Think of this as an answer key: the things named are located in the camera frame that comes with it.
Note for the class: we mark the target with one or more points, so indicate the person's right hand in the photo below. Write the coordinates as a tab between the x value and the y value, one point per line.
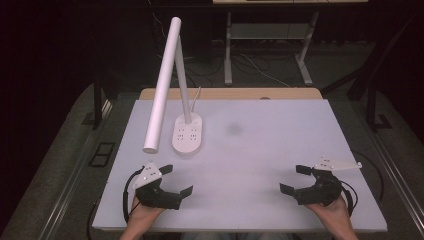
330	213

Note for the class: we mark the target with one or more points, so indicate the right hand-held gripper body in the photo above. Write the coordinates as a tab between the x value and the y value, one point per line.
320	193

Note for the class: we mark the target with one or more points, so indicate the black floor frame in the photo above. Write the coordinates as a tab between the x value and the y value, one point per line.
101	154

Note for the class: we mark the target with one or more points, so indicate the black stand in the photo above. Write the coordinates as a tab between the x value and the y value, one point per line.
97	103
375	110

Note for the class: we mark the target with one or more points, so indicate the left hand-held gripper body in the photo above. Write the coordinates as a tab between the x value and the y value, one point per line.
156	196

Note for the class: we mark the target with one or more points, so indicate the person's left hand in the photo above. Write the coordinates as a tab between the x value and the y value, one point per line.
143	215

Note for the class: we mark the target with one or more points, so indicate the grey metal desk frame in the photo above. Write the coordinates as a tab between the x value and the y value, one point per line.
266	31

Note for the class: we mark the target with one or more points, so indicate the white desk lamp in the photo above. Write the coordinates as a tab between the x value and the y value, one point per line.
163	83

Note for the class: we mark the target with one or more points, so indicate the white table board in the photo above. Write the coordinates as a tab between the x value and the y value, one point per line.
253	160

